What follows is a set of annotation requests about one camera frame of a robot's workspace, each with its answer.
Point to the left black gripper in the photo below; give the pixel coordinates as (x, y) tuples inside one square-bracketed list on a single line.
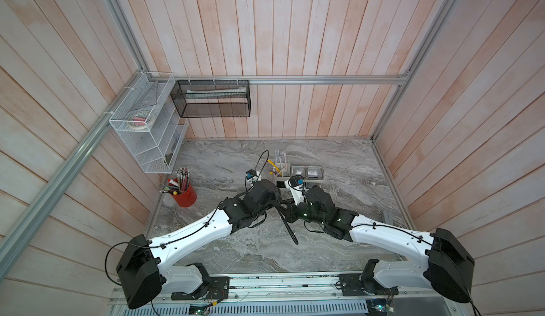
[(277, 199)]

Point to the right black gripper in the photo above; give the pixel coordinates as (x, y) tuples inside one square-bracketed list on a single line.
[(290, 214)]

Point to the black toothbrush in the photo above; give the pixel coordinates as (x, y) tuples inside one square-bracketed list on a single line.
[(287, 226)]

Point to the yellow toothbrush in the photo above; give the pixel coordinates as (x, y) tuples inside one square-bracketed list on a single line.
[(274, 168)]

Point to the pink toothbrush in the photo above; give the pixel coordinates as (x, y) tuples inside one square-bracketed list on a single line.
[(287, 165)]

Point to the light blue toothbrush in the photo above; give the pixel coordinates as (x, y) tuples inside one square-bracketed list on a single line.
[(282, 164)]

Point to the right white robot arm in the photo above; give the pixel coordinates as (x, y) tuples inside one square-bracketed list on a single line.
[(432, 260)]

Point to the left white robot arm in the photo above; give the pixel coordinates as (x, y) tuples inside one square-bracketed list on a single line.
[(145, 269)]

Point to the grey flat block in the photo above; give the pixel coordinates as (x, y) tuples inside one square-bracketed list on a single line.
[(387, 218)]

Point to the red pencil cup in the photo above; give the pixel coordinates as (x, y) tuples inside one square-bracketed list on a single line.
[(187, 198)]

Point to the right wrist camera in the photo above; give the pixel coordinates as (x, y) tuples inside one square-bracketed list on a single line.
[(296, 186)]

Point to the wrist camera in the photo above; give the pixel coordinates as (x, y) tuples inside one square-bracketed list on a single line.
[(252, 176), (296, 186)]

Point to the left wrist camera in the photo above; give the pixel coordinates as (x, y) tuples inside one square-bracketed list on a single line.
[(252, 176)]

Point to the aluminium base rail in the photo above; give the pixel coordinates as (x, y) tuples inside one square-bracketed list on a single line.
[(315, 293)]

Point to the black wire mesh basket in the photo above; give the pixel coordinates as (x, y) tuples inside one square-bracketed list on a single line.
[(212, 98)]

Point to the white wire mesh shelf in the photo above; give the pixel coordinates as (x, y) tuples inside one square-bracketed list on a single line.
[(154, 149)]

